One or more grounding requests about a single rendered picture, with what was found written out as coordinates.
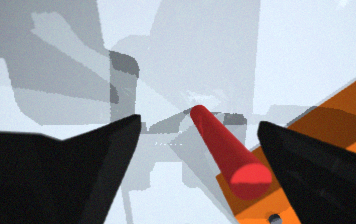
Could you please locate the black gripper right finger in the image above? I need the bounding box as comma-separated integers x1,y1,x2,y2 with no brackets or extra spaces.
256,121,356,224

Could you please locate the red peg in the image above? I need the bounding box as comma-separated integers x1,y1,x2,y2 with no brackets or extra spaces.
190,105,272,201

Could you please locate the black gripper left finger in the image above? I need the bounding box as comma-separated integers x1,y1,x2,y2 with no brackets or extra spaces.
0,114,142,224

